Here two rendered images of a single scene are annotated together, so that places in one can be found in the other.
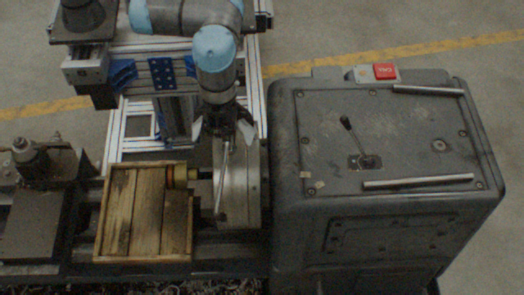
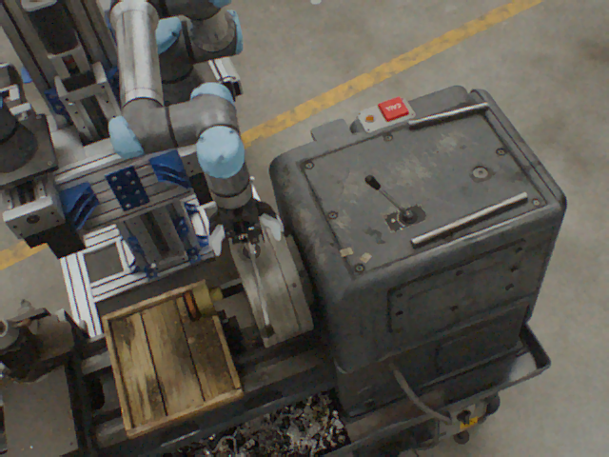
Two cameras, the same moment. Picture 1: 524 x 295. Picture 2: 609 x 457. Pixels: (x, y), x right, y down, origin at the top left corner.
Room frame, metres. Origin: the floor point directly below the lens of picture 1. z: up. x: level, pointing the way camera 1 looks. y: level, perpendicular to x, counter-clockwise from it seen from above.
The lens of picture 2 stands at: (-0.15, 0.09, 2.55)
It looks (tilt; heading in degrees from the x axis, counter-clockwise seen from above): 55 degrees down; 351
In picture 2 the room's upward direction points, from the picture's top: 10 degrees counter-clockwise
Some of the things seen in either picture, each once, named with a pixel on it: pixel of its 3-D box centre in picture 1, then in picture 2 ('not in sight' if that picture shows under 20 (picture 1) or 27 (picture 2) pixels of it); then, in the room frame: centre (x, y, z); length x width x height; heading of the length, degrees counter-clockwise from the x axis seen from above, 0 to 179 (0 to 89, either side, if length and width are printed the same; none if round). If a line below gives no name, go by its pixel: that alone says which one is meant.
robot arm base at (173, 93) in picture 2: not in sight; (175, 78); (1.42, 0.13, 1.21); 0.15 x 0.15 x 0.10
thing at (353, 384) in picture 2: (340, 253); (406, 333); (0.81, -0.32, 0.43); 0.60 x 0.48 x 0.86; 92
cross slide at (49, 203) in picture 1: (41, 198); (35, 386); (0.77, 0.70, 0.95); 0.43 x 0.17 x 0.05; 2
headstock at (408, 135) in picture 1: (368, 168); (409, 223); (0.81, -0.32, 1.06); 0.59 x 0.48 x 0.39; 92
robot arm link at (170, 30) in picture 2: not in sight; (166, 46); (1.41, 0.13, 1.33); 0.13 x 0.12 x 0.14; 84
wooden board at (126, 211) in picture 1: (147, 210); (170, 355); (0.77, 0.37, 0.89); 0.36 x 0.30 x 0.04; 2
